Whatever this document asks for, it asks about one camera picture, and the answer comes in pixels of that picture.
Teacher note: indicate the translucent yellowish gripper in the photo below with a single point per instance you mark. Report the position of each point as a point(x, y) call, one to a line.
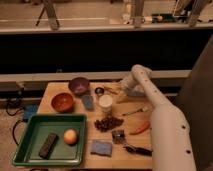
point(121, 97)

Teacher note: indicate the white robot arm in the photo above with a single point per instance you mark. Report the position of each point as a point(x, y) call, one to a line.
point(170, 139)

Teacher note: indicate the white paper cup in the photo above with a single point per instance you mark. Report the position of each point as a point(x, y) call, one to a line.
point(105, 102)

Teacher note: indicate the blue grey small cup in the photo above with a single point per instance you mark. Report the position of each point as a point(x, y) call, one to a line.
point(87, 101)

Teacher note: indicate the light blue folded cloth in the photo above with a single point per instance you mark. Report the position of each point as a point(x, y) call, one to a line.
point(136, 93)

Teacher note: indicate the silver fork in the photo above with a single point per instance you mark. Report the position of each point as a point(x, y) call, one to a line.
point(144, 109)

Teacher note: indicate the wooden cutting board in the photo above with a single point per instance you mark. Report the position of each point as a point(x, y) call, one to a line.
point(120, 159)

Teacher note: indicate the orange carrot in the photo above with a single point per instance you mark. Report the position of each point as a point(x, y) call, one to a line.
point(141, 128)

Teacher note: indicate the small metallic square object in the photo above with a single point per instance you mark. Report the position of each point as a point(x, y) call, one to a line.
point(118, 136)

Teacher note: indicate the purple bowl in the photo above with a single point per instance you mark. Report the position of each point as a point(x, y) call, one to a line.
point(79, 86)

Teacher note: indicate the blue square sponge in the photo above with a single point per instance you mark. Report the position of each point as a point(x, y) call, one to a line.
point(101, 148)

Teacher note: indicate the orange wooden bowl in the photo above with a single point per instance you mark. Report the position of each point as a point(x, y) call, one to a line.
point(62, 102)

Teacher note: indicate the yellow red apple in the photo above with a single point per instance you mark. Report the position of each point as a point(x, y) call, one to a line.
point(70, 137)

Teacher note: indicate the green plastic tray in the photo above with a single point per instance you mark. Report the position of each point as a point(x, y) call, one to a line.
point(42, 143)

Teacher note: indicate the dark rectangular sponge block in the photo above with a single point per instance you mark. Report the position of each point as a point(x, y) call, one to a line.
point(48, 145)

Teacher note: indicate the blue box on floor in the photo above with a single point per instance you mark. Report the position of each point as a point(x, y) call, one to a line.
point(29, 111)

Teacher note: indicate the black handled brush tool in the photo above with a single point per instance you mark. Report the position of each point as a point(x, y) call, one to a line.
point(137, 150)

